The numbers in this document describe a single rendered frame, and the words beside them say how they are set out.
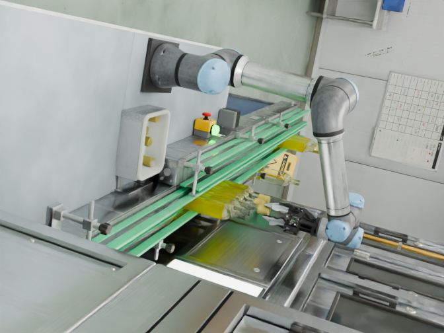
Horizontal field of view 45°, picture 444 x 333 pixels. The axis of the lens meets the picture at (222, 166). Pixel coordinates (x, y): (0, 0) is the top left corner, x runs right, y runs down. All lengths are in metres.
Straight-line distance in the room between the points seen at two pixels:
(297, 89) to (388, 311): 0.79
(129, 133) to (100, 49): 0.31
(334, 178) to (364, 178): 6.24
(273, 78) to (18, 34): 0.85
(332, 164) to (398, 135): 6.08
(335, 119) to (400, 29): 6.06
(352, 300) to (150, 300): 1.10
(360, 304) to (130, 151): 0.91
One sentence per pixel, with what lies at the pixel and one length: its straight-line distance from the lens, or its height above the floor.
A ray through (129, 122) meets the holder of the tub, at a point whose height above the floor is 0.78.
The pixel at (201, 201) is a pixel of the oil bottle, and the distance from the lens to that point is 1.95.
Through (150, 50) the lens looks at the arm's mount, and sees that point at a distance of 1.83.
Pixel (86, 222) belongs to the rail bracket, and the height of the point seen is 0.95.
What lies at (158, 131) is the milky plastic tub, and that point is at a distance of 1.89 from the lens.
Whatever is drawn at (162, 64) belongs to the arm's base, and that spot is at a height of 0.81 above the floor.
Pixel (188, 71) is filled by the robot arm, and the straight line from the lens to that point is 1.79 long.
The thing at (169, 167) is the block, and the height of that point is 0.85.
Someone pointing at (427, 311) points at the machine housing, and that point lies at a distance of 2.01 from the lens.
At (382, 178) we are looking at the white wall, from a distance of 7.91.
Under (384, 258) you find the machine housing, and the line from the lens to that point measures 2.29.
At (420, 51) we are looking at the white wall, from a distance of 7.66.
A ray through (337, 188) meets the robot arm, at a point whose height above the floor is 1.45.
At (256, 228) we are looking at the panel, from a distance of 2.19.
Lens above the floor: 1.63
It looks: 18 degrees down
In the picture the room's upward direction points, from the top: 105 degrees clockwise
